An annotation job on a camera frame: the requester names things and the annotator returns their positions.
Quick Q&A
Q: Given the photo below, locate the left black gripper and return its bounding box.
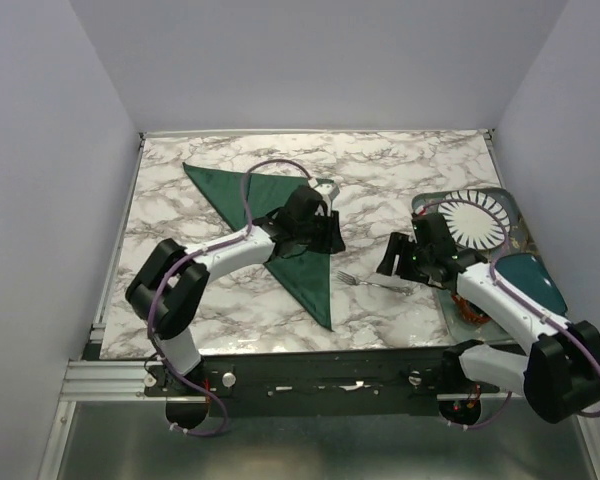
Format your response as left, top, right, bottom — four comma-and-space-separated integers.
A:
293, 208, 346, 254

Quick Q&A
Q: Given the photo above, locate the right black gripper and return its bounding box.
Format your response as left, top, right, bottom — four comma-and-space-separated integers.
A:
377, 230, 433, 284

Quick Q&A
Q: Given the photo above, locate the silver metal fork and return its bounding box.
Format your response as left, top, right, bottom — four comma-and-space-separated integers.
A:
336, 271, 413, 296

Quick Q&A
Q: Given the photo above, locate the dark green cloth napkin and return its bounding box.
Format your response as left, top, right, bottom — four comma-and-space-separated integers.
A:
181, 162, 337, 333

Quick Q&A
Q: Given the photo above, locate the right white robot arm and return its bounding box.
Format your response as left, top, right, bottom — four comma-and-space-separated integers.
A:
376, 213, 600, 424

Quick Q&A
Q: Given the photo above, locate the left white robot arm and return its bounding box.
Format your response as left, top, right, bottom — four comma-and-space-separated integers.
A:
125, 182, 345, 395

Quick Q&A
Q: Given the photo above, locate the orange black mug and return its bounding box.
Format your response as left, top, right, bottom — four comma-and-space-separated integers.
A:
451, 294, 491, 325

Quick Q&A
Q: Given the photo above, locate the white blue striped plate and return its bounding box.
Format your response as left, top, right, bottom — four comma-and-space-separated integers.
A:
437, 190, 511, 251

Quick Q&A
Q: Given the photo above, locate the green patterned serving tray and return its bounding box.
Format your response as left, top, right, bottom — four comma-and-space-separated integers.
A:
411, 187, 539, 344

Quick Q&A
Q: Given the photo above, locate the teal oval dish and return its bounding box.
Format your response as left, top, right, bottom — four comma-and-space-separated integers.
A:
495, 253, 568, 316

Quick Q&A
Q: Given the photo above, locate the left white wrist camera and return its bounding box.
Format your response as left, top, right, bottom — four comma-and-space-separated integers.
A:
308, 177, 340, 217

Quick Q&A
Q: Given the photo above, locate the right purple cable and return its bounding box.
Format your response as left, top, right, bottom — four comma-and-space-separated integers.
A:
414, 199, 600, 431

